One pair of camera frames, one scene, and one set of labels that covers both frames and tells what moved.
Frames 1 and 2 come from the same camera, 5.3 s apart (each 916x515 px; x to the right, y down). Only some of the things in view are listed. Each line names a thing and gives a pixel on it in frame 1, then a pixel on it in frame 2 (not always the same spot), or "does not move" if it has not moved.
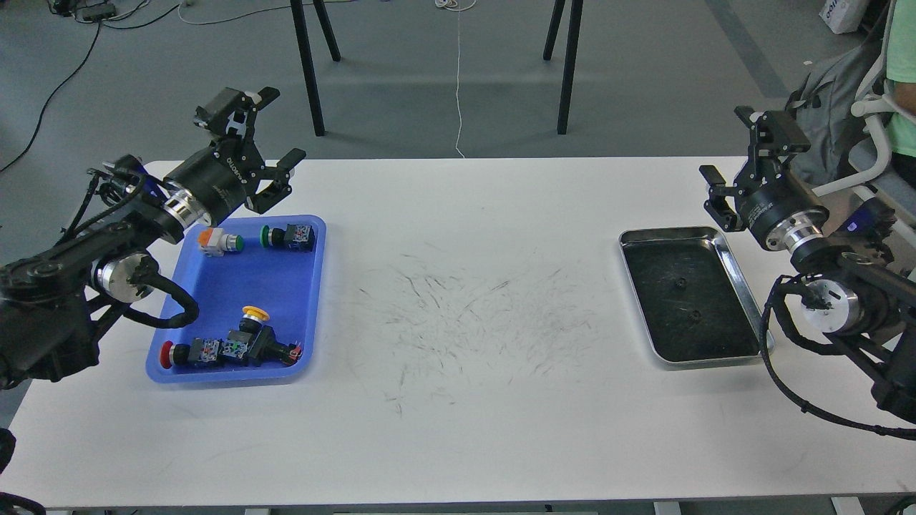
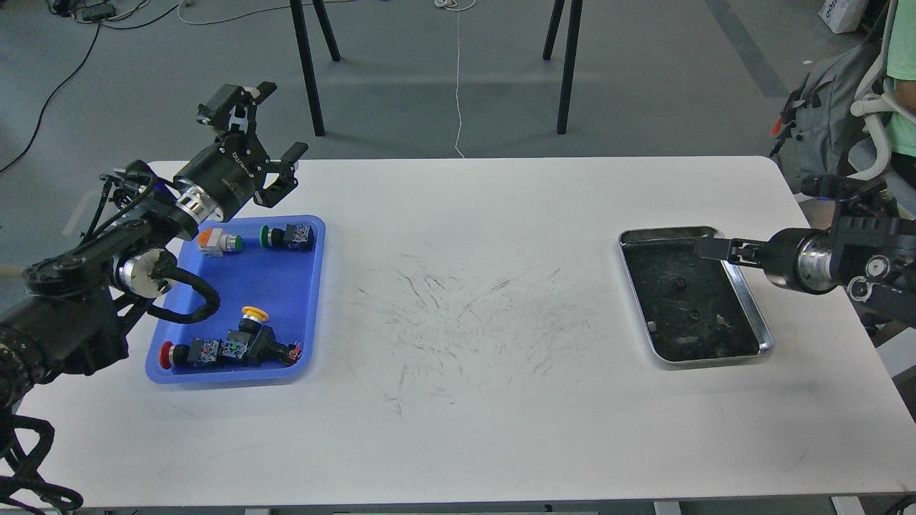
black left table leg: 306,56 does not move
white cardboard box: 843,16 does not move
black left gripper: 212,182 does not move
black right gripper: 778,209 to 797,259
